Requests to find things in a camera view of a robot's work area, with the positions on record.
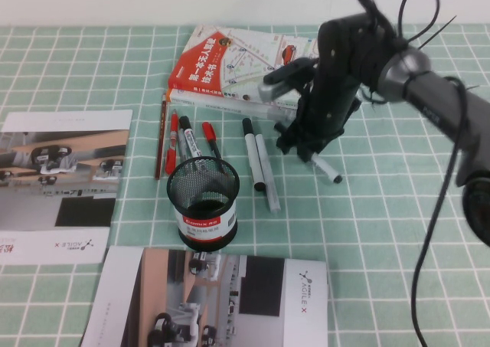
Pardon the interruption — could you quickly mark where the green checked tablecloth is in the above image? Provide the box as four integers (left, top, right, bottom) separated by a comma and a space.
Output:
0, 25, 490, 347

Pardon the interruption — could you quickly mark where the AgileX brochure with grey cover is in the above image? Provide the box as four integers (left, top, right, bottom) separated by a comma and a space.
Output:
79, 246, 330, 347

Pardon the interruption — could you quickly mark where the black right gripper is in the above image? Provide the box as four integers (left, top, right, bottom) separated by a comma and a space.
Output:
276, 12, 400, 163

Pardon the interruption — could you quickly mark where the black pen with red cap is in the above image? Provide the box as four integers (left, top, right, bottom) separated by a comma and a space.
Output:
201, 122, 227, 176

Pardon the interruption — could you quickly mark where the red white map-cover book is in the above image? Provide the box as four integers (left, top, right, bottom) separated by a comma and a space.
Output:
167, 25, 319, 107

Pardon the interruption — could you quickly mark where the black mesh pen holder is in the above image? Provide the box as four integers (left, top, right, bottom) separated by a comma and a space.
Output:
165, 155, 240, 253

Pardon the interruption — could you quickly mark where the brown red pencil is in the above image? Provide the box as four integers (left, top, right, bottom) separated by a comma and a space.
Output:
154, 93, 168, 181

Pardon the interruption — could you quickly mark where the white marker with black cap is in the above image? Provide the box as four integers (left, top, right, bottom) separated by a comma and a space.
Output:
240, 118, 267, 192

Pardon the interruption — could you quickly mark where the black cable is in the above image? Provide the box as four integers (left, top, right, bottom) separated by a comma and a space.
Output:
411, 77, 474, 347

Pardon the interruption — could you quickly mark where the black zip tie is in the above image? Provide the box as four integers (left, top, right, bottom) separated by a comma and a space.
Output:
397, 0, 459, 53

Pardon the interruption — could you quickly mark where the black-capped printed whiteboard marker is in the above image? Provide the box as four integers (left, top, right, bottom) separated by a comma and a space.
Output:
273, 123, 343, 185

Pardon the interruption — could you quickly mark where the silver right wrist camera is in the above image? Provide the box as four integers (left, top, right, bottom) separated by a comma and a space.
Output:
257, 57, 319, 106

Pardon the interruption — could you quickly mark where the AgileX brochure with red title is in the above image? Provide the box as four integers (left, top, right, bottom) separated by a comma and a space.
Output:
0, 110, 133, 267

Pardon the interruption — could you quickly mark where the grey marker with black cap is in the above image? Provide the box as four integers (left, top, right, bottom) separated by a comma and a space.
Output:
178, 116, 203, 172

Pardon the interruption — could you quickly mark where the red ballpoint pen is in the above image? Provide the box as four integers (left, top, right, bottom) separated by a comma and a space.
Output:
165, 110, 180, 177

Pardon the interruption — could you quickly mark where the silver white pen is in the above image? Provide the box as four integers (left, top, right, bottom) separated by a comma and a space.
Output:
254, 133, 283, 215

